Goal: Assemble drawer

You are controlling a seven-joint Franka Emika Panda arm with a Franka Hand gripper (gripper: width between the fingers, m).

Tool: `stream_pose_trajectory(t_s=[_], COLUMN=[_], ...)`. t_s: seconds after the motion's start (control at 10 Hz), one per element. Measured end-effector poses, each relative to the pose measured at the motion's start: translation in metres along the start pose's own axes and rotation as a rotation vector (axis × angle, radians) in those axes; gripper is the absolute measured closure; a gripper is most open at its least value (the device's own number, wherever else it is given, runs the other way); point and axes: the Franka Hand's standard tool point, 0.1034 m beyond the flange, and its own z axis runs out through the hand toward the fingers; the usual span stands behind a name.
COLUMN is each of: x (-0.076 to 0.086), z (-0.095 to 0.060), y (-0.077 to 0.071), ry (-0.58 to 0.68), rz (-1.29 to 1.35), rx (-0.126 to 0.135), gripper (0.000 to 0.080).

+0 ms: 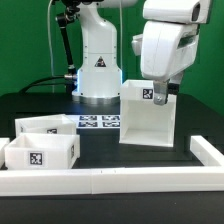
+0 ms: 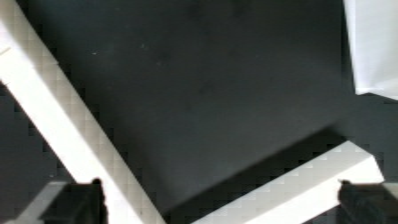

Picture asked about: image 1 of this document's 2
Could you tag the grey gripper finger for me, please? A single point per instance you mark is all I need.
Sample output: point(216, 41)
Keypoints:
point(173, 88)
point(160, 92)

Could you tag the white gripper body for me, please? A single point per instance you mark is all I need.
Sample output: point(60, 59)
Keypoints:
point(170, 36)

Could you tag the white drawer cabinet box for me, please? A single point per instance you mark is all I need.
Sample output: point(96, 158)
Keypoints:
point(142, 122)

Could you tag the white drawer tray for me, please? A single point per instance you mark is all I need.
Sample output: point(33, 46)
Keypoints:
point(50, 124)
point(42, 151)

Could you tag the white front drawer tray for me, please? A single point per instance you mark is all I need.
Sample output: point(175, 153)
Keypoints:
point(42, 151)

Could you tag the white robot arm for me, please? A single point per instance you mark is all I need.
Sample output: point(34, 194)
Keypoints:
point(99, 79)

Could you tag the white marker tag sheet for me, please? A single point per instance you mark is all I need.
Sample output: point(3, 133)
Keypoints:
point(96, 121)

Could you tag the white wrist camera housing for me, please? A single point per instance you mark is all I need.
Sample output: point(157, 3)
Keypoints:
point(137, 44)

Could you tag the white right barrier rail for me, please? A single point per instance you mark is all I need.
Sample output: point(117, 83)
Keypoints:
point(205, 152)

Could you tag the white barrier rail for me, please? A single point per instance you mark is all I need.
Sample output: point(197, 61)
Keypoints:
point(108, 181)
point(205, 152)
point(3, 143)

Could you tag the white front barrier rail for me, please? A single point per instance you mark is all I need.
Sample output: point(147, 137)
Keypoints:
point(108, 181)

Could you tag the white left barrier rail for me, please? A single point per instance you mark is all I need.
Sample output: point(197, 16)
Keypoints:
point(3, 143)

